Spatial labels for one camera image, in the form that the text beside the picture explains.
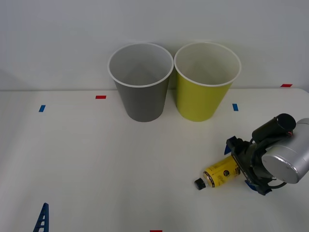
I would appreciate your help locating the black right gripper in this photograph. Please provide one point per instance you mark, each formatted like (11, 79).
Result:
(246, 160)

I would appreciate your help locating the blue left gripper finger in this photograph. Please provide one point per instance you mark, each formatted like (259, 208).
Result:
(43, 221)

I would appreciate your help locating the yellow bottle with black cap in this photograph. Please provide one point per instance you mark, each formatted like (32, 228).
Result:
(218, 172)

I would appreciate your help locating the yellow-green plastic waste bin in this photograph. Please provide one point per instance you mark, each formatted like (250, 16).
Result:
(198, 101)

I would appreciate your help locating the grey plastic waste bin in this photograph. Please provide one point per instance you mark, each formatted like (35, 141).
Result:
(144, 101)

